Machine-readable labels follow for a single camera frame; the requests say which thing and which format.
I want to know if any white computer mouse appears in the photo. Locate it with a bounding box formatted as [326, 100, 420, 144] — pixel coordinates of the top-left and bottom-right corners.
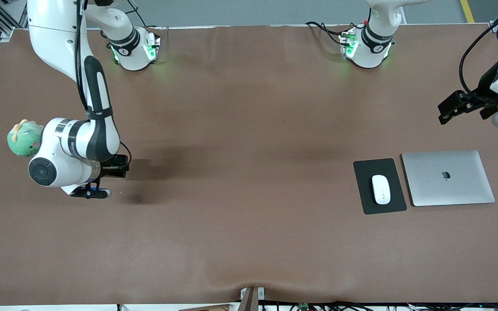
[371, 175, 391, 205]

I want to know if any black rectangular mouse pad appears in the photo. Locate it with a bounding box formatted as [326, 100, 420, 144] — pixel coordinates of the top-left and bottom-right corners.
[353, 158, 407, 215]

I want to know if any silver closed laptop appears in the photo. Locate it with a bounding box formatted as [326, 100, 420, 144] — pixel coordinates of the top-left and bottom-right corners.
[401, 150, 496, 207]

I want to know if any green plush dinosaur toy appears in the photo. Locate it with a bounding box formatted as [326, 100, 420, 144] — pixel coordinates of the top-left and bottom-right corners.
[7, 119, 44, 158]

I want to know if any large table cover sheet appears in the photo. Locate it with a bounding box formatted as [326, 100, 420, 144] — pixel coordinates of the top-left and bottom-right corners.
[0, 24, 498, 306]

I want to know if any long black left arm cable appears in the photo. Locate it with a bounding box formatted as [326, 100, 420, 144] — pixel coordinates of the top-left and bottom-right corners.
[458, 2, 498, 96]

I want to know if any black cable at arm base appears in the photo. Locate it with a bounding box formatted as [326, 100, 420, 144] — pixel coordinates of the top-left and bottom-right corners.
[305, 21, 347, 47]

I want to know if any thin black cable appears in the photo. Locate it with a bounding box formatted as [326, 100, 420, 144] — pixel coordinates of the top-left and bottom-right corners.
[124, 0, 163, 30]

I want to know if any metal table edge bracket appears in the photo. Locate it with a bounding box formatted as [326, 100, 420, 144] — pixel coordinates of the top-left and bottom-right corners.
[239, 286, 266, 311]

